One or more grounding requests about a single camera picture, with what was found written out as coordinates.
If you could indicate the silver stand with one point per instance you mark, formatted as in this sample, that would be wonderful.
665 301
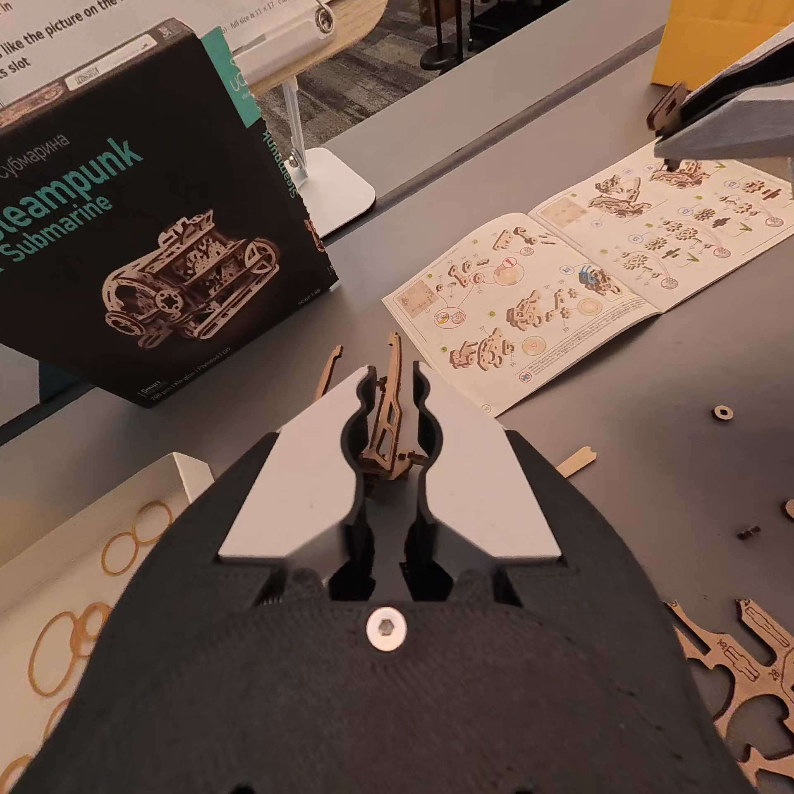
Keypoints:
338 192

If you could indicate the group of rubber bands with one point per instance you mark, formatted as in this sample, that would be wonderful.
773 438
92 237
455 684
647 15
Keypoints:
87 623

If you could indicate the instruction booklet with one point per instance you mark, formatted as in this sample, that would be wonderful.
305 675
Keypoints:
558 260

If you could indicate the small wooden washer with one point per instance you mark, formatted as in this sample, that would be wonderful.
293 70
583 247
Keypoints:
715 412

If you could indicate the wooden display board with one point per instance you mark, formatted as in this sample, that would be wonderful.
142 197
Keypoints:
360 25

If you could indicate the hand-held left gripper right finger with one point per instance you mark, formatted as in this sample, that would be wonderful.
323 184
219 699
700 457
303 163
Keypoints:
490 496

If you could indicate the rounded wooden model part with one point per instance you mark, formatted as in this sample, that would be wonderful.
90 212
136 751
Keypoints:
665 105

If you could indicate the slim wooden lever part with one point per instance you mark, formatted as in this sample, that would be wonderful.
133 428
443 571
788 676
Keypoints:
327 372

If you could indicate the yellow plastic bin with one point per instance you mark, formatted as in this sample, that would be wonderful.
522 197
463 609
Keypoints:
701 37

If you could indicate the flat wooden stick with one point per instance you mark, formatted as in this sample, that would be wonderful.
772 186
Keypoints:
580 460

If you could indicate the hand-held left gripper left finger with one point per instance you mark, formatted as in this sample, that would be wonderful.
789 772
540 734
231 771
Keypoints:
291 496

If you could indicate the black metal pole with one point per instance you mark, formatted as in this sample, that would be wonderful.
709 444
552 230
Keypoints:
441 37

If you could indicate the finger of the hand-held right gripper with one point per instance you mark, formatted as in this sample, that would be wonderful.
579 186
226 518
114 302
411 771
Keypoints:
757 62
732 133

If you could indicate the laser-cut wooden part sheet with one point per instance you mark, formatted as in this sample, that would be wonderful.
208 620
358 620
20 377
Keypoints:
701 645

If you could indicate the white cardboard tray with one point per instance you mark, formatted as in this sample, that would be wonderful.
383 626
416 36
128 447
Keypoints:
62 515

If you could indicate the wooden lattice arm part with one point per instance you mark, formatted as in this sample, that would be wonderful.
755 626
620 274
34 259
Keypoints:
392 366

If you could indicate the printed instruction sheet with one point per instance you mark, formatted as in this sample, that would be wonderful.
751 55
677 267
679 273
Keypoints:
124 18

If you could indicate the tiny dark wooden piece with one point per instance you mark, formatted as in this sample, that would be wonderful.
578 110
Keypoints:
749 531

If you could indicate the black model kit box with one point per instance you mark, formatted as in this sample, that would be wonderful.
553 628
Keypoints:
155 186

